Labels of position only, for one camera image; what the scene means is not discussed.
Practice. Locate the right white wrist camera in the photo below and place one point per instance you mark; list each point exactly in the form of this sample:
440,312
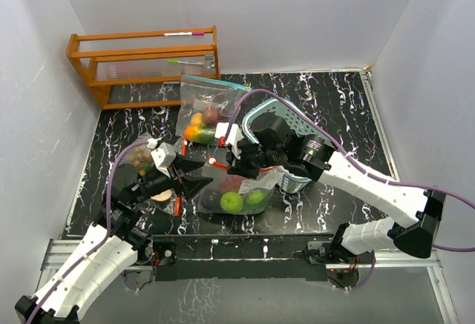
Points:
229,135

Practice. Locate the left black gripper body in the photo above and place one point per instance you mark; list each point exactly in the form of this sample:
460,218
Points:
156,185

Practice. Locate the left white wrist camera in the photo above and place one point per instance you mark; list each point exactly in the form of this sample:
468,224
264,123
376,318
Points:
163,155

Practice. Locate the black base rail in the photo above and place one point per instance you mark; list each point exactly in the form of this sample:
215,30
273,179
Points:
232,257

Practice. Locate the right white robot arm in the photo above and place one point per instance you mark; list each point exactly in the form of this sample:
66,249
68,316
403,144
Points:
412,216

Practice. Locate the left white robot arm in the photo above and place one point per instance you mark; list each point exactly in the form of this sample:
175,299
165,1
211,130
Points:
112,241

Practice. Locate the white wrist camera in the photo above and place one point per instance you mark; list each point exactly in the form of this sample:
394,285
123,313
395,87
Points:
229,135
163,155

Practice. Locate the orange-zipper clear bag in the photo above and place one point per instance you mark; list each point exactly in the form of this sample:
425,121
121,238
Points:
266,181
167,202

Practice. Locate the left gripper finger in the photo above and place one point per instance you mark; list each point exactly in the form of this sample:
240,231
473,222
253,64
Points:
184,165
192,185

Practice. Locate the green lime fruit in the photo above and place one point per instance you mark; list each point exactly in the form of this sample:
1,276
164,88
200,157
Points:
254,198

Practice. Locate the white round bun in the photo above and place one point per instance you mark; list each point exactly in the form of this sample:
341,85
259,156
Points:
163,197

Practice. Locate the green yellow mango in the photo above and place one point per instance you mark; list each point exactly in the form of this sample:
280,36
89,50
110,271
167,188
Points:
198,132

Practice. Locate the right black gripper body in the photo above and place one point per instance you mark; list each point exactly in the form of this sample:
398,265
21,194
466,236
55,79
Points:
256,156

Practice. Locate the orange wooden shelf rack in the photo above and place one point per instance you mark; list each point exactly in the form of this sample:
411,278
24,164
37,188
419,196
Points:
105,61

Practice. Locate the green marker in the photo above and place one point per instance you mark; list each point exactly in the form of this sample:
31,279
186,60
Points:
180,62

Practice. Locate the red grape bunch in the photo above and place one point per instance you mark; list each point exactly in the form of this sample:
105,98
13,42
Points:
230,183

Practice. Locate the light blue plastic basket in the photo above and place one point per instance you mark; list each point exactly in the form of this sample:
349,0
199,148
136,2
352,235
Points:
284,138

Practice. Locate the longan bunch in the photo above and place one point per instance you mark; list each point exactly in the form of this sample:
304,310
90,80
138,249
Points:
140,157

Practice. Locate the blue-zipper clear bag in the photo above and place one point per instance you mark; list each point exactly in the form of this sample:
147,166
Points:
203,104

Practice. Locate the red apple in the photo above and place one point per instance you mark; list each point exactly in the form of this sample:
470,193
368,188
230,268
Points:
209,116

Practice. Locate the pink white marker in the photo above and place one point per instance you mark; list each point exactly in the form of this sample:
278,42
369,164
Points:
186,33

